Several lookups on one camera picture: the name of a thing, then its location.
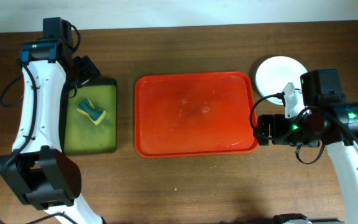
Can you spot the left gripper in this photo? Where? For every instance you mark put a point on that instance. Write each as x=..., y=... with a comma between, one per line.
x=87, y=69

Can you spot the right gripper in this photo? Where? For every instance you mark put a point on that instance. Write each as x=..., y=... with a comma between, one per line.
x=270, y=129

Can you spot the green and yellow sponge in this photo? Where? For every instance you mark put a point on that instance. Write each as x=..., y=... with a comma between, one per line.
x=88, y=109

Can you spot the white plate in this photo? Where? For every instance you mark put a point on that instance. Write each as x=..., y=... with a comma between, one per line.
x=274, y=73

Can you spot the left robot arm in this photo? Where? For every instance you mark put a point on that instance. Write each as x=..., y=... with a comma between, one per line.
x=36, y=170

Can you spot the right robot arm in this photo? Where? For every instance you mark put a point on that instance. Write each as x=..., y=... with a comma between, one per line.
x=340, y=141

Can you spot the black tray with soapy water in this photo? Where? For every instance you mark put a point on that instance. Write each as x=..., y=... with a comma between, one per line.
x=81, y=135

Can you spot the red plastic tray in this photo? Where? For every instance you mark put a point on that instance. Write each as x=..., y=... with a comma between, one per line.
x=193, y=114

